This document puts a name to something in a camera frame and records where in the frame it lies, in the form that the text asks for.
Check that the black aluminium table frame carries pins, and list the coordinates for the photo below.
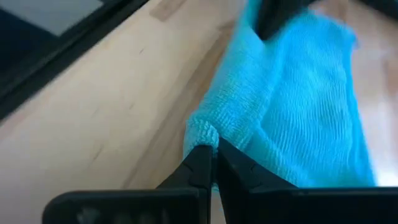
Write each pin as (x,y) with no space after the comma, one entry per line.
(77,43)

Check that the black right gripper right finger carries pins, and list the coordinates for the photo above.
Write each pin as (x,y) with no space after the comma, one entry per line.
(248,193)

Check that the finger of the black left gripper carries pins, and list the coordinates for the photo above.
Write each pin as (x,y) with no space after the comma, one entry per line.
(269,18)
(295,12)

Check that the blue microfiber towel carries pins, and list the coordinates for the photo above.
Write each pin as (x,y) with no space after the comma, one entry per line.
(295,109)

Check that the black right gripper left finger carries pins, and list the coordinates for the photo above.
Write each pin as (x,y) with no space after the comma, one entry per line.
(186,196)

